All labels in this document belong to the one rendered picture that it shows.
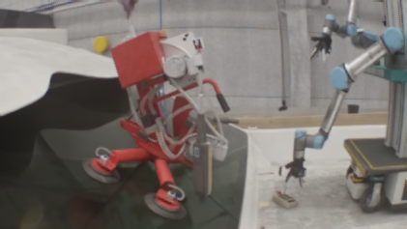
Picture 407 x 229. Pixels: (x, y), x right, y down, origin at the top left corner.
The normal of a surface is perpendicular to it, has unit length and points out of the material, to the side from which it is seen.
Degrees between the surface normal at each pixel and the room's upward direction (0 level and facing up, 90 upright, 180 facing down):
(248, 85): 90
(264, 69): 90
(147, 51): 90
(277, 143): 90
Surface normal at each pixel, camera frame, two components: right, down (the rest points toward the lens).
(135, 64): -0.16, 0.17
